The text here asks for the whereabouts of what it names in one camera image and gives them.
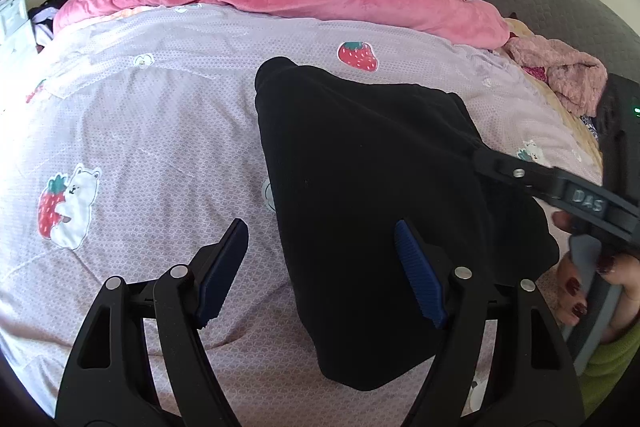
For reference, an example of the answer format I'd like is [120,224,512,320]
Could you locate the black orange sweatshirt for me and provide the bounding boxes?
[255,57,559,391]

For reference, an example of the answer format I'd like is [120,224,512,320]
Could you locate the green sleeve forearm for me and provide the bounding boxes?
[578,322,640,416]

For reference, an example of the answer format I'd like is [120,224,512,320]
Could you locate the black clothes pile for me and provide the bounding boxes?
[28,0,68,23]

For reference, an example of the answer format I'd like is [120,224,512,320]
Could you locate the right hand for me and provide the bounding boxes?
[553,210,639,373]

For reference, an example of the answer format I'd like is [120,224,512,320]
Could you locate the beige blanket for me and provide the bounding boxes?
[497,17,602,174]

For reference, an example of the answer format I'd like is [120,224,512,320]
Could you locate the fluffy pink garment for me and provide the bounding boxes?
[503,35,608,118]

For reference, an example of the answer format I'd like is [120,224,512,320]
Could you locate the grey quilted headboard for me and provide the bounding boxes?
[484,0,639,83]

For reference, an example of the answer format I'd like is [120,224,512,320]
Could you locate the lilac patterned bed sheet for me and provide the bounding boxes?
[1,4,601,426]

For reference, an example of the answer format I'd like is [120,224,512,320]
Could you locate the cluttered white side table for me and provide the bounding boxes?
[0,0,37,61]

